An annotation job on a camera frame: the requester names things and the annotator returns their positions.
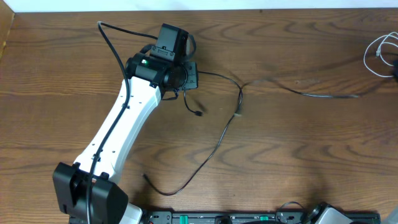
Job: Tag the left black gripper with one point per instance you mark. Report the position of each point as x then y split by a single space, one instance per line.
191 76

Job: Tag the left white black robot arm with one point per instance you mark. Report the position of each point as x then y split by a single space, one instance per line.
88 189

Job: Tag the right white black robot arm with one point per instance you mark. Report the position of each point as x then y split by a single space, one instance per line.
326 214

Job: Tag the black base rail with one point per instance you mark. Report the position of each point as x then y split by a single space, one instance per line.
282 216

